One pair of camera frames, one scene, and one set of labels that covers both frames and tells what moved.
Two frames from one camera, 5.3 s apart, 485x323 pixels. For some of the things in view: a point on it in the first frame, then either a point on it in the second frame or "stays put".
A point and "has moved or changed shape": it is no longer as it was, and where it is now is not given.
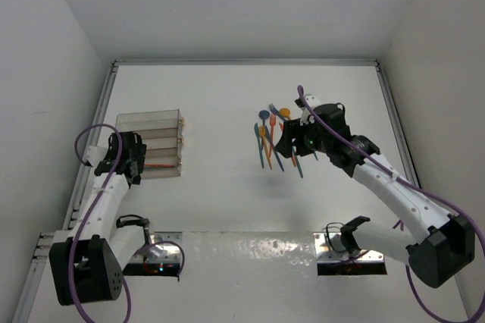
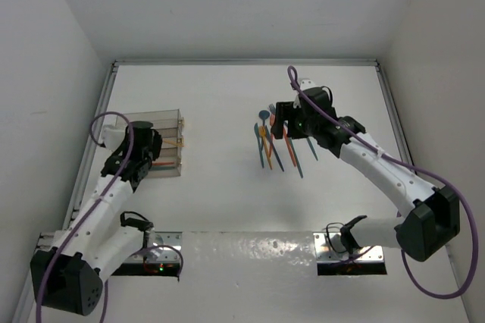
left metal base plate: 162,252 stays put
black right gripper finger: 292,134 -> 285,111
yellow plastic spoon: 285,112 has moved or changed shape
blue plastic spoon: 264,114 stays put
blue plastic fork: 275,111 stays put
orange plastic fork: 272,122 stays put
